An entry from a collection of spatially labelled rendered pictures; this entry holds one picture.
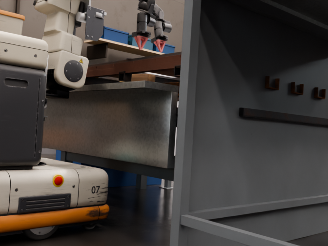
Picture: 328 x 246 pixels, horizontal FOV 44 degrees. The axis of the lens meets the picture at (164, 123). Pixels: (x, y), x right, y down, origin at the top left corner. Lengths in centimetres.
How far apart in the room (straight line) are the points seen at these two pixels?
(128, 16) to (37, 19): 174
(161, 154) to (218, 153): 41
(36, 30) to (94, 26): 440
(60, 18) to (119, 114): 56
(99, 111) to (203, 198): 102
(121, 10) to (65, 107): 485
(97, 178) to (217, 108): 65
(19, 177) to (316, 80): 143
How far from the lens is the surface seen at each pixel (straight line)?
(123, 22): 737
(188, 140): 138
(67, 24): 206
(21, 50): 171
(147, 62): 209
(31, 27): 642
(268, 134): 180
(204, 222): 132
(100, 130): 231
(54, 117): 280
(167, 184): 335
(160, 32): 270
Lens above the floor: 48
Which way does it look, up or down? 1 degrees up
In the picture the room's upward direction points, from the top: 4 degrees clockwise
